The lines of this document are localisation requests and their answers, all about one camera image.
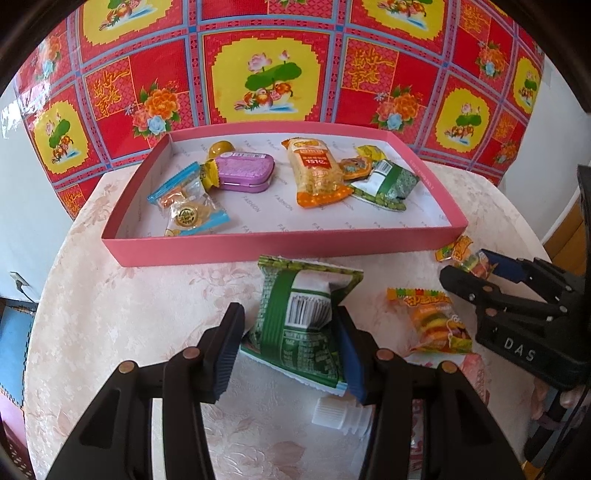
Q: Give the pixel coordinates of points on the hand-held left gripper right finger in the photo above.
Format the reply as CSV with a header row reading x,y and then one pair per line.
x,y
353,364

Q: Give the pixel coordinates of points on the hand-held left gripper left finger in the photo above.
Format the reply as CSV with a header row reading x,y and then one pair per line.
x,y
228,355

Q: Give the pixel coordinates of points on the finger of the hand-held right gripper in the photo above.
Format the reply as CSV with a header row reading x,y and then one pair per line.
x,y
466,286
508,268

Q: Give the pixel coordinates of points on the burger gummy packet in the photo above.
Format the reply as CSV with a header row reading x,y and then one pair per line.
x,y
461,251
431,323

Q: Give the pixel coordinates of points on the green snack packet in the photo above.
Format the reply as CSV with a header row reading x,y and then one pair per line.
x,y
392,189
295,341

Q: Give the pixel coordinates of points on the pink shallow cardboard box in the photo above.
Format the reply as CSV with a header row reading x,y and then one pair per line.
x,y
258,221

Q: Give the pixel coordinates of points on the blue-edged clear candy packet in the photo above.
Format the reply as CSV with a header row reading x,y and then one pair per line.
x,y
189,214

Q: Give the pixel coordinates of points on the small yellow cake packet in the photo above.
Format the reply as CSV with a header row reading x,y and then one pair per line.
x,y
369,151

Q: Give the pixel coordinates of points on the small yellow candy packet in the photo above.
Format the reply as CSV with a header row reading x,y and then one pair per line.
x,y
210,174

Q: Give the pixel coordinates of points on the orange wafer packet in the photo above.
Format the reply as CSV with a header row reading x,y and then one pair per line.
x,y
314,180

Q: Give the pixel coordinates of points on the gold round candy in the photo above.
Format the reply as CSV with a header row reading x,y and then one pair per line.
x,y
221,147

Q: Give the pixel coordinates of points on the person's right hand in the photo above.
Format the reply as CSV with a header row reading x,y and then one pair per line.
x,y
538,397

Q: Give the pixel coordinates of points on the white plastic screw cap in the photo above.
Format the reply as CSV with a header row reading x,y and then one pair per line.
x,y
332,413

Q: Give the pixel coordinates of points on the pink and white packet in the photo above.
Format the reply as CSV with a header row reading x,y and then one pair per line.
x,y
475,374

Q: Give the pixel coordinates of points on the wooden cabinet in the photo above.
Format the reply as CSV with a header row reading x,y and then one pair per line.
x,y
568,230

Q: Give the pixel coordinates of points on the orange wrapped candy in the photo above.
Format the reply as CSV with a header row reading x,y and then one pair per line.
x,y
355,167

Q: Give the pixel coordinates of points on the purple tin case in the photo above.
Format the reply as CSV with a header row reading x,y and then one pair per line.
x,y
244,168

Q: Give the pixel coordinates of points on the blue furniture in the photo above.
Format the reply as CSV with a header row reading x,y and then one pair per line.
x,y
16,341

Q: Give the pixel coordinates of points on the red floral printed cloth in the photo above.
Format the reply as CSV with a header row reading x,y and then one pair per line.
x,y
258,69

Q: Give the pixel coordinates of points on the white wall socket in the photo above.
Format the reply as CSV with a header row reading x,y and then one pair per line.
x,y
19,282

